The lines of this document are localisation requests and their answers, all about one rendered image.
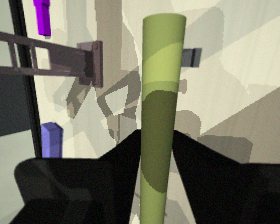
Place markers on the purple flat block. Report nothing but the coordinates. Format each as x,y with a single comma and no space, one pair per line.
43,18

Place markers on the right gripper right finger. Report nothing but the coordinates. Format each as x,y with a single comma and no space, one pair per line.
219,193

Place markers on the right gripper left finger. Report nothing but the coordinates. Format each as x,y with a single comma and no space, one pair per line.
111,182

